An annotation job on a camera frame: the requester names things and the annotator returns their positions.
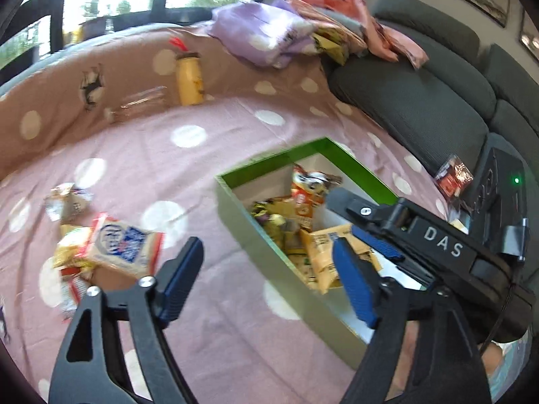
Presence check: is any green cardboard box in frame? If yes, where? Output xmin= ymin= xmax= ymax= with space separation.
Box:
xmin=214 ymin=136 xmax=426 ymax=371

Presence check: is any gold brown packet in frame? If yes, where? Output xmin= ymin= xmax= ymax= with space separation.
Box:
xmin=251 ymin=197 xmax=295 ymax=253

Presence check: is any white blue snack packet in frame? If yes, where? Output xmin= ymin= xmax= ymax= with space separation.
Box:
xmin=84 ymin=212 xmax=166 ymax=279

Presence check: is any clear plastic bottle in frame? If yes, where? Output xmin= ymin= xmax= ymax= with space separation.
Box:
xmin=104 ymin=86 xmax=169 ymax=124

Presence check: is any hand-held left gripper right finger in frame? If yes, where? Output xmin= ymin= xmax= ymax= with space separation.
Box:
xmin=332 ymin=236 xmax=493 ymax=404

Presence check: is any orange packet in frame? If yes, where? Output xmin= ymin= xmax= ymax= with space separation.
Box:
xmin=290 ymin=163 xmax=344 ymax=232

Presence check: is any grey sofa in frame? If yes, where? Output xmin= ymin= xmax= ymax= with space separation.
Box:
xmin=322 ymin=0 xmax=539 ymax=186

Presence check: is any yellow cake packet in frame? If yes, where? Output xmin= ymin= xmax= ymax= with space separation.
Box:
xmin=301 ymin=224 xmax=384 ymax=295

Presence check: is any yellow-green corn snack packet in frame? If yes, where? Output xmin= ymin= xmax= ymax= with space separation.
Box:
xmin=53 ymin=225 xmax=102 ymax=272

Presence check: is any small framed wall picture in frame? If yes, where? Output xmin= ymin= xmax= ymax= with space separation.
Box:
xmin=518 ymin=8 xmax=539 ymax=62

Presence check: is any pink cloth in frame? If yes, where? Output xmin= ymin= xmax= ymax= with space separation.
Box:
xmin=288 ymin=0 xmax=428 ymax=70

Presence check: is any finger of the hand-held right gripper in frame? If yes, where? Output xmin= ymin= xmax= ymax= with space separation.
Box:
xmin=351 ymin=224 xmax=434 ymax=291
xmin=326 ymin=188 xmax=401 ymax=230

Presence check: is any purple polka-dot cloth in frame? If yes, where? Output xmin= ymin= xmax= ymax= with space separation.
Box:
xmin=208 ymin=0 xmax=321 ymax=70

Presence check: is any red snack packet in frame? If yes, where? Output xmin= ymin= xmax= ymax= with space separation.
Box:
xmin=434 ymin=154 xmax=474 ymax=200

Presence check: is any yellow patterned bag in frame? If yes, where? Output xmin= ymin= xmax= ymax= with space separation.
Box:
xmin=314 ymin=29 xmax=358 ymax=66

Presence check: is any red white packet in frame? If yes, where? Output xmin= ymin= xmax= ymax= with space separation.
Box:
xmin=59 ymin=267 xmax=95 ymax=321

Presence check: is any yellow bottle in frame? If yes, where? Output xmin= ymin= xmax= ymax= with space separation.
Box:
xmin=169 ymin=37 xmax=205 ymax=107

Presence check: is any pink polka-dot bedsheet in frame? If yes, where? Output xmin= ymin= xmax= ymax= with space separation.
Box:
xmin=0 ymin=93 xmax=464 ymax=404

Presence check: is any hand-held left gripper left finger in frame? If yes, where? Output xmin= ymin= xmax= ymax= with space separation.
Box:
xmin=48 ymin=236 xmax=205 ymax=404

